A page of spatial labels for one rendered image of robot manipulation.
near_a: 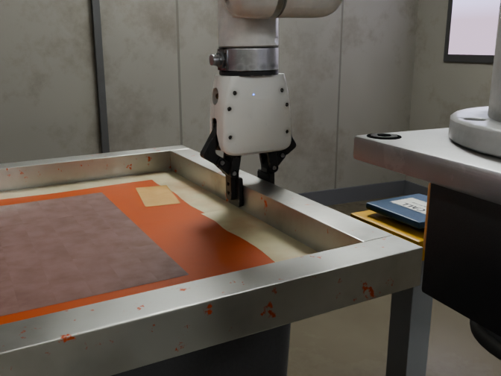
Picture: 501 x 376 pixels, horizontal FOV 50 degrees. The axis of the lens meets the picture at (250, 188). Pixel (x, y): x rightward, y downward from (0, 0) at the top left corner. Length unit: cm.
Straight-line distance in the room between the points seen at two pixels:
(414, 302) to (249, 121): 33
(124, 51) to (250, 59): 278
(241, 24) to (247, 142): 14
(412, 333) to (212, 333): 43
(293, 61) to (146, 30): 103
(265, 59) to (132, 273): 30
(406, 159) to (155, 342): 23
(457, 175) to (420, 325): 60
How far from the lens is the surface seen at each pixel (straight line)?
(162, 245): 60
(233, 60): 67
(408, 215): 71
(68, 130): 340
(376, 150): 25
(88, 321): 39
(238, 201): 71
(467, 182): 21
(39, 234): 68
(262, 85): 68
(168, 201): 77
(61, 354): 38
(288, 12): 62
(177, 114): 353
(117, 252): 60
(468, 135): 23
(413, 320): 79
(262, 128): 69
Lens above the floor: 118
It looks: 15 degrees down
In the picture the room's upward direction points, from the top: straight up
